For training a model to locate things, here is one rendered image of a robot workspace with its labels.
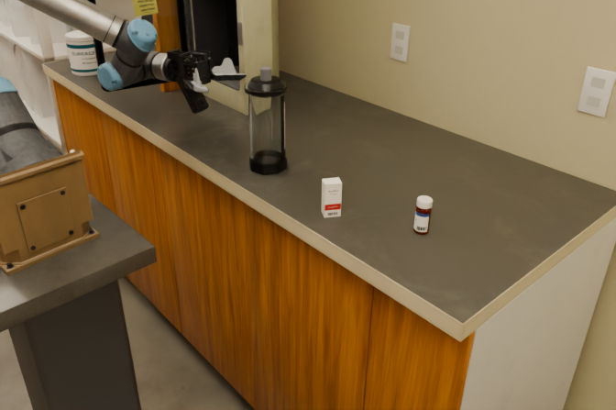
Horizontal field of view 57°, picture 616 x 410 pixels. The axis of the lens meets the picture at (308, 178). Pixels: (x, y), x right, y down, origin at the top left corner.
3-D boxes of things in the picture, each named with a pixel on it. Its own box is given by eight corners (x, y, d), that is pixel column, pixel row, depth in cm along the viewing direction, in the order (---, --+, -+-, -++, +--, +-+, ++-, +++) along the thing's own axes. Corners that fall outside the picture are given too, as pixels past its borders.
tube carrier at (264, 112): (296, 160, 151) (296, 83, 142) (271, 175, 143) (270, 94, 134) (264, 150, 157) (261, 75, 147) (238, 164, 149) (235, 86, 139)
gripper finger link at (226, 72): (245, 58, 150) (210, 60, 150) (247, 80, 153) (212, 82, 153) (245, 55, 153) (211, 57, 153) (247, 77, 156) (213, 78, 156)
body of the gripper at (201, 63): (192, 58, 145) (159, 52, 151) (196, 90, 149) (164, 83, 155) (213, 51, 151) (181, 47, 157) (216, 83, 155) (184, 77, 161)
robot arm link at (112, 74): (104, 49, 145) (137, 39, 153) (91, 75, 153) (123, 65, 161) (122, 72, 145) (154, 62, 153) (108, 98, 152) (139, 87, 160)
